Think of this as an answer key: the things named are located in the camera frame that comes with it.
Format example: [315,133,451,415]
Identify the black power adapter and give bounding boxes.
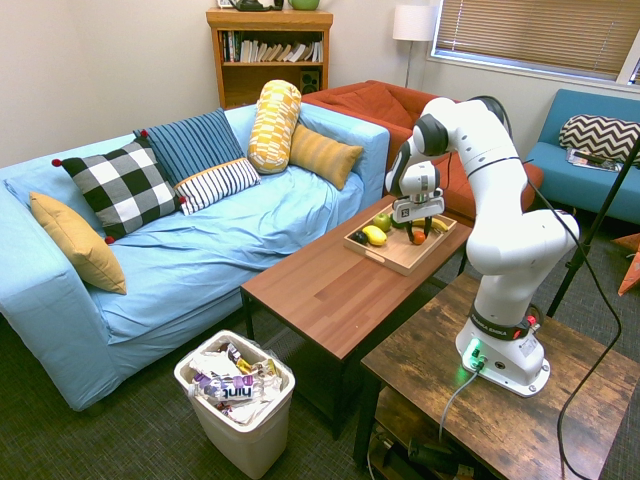
[406,436,475,477]

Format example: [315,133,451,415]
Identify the wooden serving tray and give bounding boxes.
[342,207,459,278]

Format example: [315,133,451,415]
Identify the mustard striped pillow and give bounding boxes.
[288,122,365,192]

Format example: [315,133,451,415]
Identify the black white checked pillow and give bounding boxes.
[51,130,188,246]

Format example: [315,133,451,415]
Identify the teal sofa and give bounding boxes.
[526,88,640,227]

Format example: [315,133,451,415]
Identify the orange armchair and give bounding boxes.
[301,79,546,227]

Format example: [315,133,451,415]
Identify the magazine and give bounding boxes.
[565,146,627,174]

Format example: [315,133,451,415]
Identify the white power cord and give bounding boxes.
[365,428,396,480]

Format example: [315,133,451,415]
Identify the white navy striped pillow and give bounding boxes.
[172,156,263,217]

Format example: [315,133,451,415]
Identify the white floor lamp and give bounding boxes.
[391,4,440,91]

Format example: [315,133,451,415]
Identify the black white chevron pillow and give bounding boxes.
[558,113,640,167]

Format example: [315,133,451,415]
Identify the hint water bottle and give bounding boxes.
[191,373,267,404]

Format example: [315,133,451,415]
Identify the black tripod stand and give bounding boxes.
[546,148,640,319]

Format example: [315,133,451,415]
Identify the yellow lemon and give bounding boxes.
[361,224,390,248]

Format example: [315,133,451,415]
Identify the brown window blinds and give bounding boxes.
[431,0,640,84]

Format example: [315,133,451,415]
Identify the blue striped pillow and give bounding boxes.
[132,107,247,189]

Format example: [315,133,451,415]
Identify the brown wooden coffee table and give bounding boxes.
[239,194,474,442]

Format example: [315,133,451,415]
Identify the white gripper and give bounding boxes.
[391,188,446,243]

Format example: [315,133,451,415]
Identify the plain mustard pillow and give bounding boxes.
[28,191,128,296]

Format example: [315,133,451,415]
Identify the light blue sofa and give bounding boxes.
[0,101,392,414]

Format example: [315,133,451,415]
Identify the rustic wooden side table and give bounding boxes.
[351,272,640,480]

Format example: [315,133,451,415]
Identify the white plastic trash bin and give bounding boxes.
[173,329,297,480]

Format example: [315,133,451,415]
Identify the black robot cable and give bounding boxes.
[468,94,624,480]

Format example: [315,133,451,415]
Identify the yellow white bolster pillow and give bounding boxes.
[246,79,304,176]

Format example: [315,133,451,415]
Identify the wooden bookshelf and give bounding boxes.
[205,7,335,112]

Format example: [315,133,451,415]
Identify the grey cable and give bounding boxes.
[437,366,482,444]

